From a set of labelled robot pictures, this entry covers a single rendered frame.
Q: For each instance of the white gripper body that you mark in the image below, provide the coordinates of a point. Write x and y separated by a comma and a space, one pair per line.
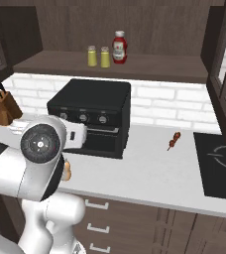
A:
82, 135

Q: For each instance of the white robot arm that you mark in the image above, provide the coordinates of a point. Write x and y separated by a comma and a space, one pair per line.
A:
35, 172

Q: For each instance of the tan brown bottle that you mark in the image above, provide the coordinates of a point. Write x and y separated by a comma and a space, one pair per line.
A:
66, 170

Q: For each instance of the yellow shaker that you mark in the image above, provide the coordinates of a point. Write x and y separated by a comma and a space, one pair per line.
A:
105, 58
92, 57

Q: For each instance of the red ketchup bottle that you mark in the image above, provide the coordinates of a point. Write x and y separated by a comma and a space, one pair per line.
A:
119, 48

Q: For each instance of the dark brown glass cabinet door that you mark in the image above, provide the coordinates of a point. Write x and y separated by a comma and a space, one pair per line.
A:
217, 99

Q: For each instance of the black toaster oven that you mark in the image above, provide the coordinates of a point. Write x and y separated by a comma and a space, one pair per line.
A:
95, 99

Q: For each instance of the small white object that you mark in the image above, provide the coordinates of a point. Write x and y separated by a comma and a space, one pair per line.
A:
19, 125

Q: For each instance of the brown wooden knife block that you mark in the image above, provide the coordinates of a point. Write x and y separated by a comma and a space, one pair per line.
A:
6, 107

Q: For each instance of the brown drawer front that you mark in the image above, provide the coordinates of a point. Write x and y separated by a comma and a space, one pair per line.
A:
131, 248
131, 233
131, 211

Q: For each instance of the brown kebab skewer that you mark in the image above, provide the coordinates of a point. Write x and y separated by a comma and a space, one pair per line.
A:
175, 139

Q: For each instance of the brown cupboard door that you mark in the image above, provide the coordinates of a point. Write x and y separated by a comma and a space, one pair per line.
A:
174, 233
214, 236

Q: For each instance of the black hob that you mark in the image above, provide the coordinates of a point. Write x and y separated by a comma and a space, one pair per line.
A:
217, 172

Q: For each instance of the dark brown wall cabinet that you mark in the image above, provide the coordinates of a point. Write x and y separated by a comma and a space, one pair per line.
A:
135, 29

